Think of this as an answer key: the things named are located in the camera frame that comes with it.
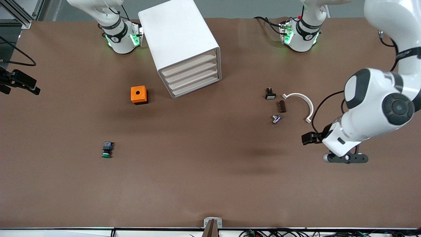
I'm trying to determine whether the green push button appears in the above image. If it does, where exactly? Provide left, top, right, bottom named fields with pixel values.
left=101, top=142, right=114, bottom=159

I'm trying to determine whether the white curved plastic arc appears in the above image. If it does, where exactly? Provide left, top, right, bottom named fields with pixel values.
left=282, top=93, right=314, bottom=124

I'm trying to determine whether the orange box with hole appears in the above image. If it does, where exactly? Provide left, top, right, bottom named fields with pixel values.
left=131, top=86, right=148, bottom=105

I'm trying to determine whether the brown table cover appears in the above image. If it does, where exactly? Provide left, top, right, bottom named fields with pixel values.
left=0, top=16, right=421, bottom=229

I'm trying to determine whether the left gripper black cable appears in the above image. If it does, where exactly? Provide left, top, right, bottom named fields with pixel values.
left=311, top=90, right=346, bottom=135

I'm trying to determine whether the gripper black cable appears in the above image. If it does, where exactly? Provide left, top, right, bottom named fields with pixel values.
left=311, top=90, right=346, bottom=135
left=0, top=35, right=37, bottom=66

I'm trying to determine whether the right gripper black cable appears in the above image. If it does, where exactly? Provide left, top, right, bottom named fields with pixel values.
left=0, top=35, right=37, bottom=66

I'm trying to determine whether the aluminium frame profile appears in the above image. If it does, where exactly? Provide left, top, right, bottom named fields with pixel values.
left=0, top=0, right=45, bottom=29

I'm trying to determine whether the black cable bundle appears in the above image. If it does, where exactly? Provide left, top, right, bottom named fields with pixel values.
left=240, top=229, right=421, bottom=237

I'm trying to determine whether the black base cable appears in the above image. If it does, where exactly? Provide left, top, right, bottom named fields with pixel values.
left=253, top=16, right=285, bottom=35

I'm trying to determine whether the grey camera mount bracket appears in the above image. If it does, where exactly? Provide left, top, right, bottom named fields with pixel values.
left=204, top=217, right=223, bottom=237

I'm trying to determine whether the white table edge rail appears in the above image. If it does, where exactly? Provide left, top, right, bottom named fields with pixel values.
left=0, top=228, right=421, bottom=237

